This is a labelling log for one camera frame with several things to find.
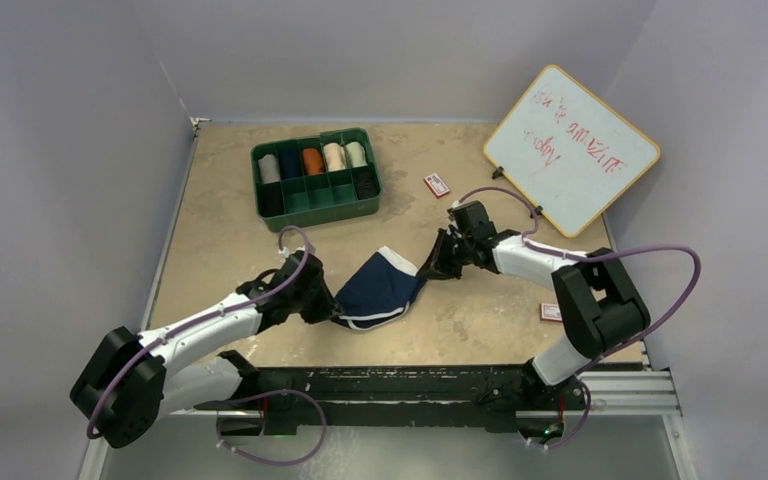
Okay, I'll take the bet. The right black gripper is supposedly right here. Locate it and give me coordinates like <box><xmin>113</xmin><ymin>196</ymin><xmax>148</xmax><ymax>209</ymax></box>
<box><xmin>417</xmin><ymin>227</ymin><xmax>475</xmax><ymax>280</ymax></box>

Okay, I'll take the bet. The navy white underwear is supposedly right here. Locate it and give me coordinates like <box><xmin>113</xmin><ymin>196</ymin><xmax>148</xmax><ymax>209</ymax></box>
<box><xmin>333</xmin><ymin>246</ymin><xmax>426</xmax><ymax>332</ymax></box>

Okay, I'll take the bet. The black striped underwear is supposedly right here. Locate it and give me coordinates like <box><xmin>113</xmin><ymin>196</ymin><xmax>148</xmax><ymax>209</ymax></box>
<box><xmin>353</xmin><ymin>170</ymin><xmax>380</xmax><ymax>200</ymax></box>

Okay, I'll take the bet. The green divided storage tray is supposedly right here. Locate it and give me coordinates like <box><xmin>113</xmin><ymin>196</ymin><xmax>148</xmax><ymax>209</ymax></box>
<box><xmin>250</xmin><ymin>127</ymin><xmax>383</xmax><ymax>232</ymax></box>

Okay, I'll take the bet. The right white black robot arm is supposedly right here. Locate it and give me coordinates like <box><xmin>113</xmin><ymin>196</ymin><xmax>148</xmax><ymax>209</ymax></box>
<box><xmin>418</xmin><ymin>201</ymin><xmax>651</xmax><ymax>407</ymax></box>

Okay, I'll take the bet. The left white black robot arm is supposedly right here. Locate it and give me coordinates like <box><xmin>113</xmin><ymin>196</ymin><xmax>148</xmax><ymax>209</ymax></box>
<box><xmin>69</xmin><ymin>250</ymin><xmax>339</xmax><ymax>448</ymax></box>

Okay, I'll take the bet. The navy rolled underwear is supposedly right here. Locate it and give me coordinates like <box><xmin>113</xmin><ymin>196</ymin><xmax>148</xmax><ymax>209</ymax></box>
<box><xmin>278</xmin><ymin>148</ymin><xmax>304</xmax><ymax>180</ymax></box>

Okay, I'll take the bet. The orange rolled underwear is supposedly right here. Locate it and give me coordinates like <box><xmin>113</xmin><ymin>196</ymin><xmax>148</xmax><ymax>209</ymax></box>
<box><xmin>301</xmin><ymin>147</ymin><xmax>326</xmax><ymax>176</ymax></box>

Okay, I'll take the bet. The grey rolled underwear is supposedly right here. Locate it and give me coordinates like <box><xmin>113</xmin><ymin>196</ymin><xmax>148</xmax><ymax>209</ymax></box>
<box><xmin>257</xmin><ymin>154</ymin><xmax>281</xmax><ymax>184</ymax></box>

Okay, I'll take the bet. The pale green rolled underwear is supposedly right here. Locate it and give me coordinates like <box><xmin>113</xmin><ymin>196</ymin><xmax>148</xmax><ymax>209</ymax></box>
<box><xmin>344</xmin><ymin>141</ymin><xmax>368</xmax><ymax>168</ymax></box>

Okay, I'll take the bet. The beige rolled underwear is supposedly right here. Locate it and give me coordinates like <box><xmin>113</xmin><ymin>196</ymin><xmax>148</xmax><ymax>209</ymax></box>
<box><xmin>322</xmin><ymin>142</ymin><xmax>348</xmax><ymax>172</ymax></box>

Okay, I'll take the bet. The small red white box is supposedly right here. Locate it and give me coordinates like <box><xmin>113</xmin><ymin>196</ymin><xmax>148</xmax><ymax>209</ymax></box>
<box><xmin>423</xmin><ymin>173</ymin><xmax>451</xmax><ymax>199</ymax></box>

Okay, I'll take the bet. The whiteboard with red writing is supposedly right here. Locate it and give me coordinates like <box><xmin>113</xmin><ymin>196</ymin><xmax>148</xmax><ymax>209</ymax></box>
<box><xmin>483</xmin><ymin>65</ymin><xmax>661</xmax><ymax>238</ymax></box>

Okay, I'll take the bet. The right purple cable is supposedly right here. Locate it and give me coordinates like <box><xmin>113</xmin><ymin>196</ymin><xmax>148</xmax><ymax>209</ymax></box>
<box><xmin>456</xmin><ymin>186</ymin><xmax>702</xmax><ymax>452</ymax></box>

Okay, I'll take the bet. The purple cable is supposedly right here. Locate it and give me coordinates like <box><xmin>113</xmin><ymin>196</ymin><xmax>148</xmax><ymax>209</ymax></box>
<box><xmin>85</xmin><ymin>226</ymin><xmax>329</xmax><ymax>466</ymax></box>
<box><xmin>456</xmin><ymin>186</ymin><xmax>702</xmax><ymax>452</ymax></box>

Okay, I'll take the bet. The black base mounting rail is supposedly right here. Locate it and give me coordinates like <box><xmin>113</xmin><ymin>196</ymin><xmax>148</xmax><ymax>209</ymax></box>
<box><xmin>196</xmin><ymin>364</ymin><xmax>586</xmax><ymax>436</ymax></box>

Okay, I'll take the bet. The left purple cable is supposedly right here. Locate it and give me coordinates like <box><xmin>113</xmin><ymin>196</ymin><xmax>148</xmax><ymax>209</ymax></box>
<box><xmin>85</xmin><ymin>226</ymin><xmax>329</xmax><ymax>466</ymax></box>

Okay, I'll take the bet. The aluminium frame rail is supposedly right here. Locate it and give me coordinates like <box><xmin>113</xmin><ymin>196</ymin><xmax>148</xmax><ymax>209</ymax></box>
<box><xmin>79</xmin><ymin>367</ymin><xmax>700</xmax><ymax>480</ymax></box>

